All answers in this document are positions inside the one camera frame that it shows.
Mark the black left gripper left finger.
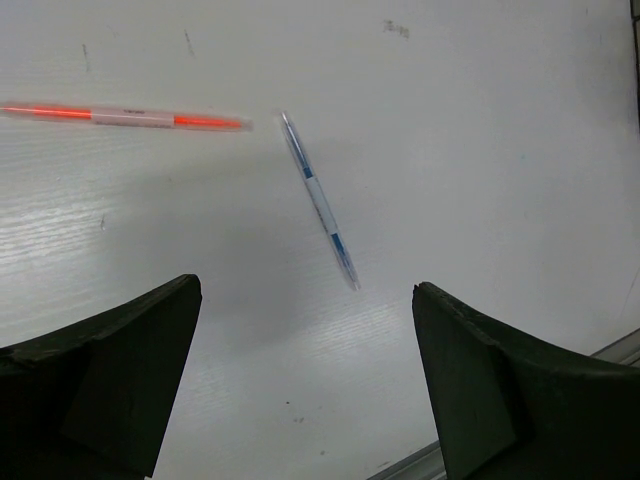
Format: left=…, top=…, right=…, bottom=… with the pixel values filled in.
left=1, top=274, right=202, bottom=479

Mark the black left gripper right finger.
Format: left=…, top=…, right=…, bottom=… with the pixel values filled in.
left=412, top=282, right=639, bottom=479

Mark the orange slim highlighter pen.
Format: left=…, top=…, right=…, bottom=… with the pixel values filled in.
left=1, top=103, right=252, bottom=132

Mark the blue slim pen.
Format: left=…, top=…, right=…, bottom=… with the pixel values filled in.
left=279, top=111, right=360, bottom=290

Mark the aluminium frame rail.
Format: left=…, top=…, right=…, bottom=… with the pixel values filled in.
left=376, top=321, right=639, bottom=479

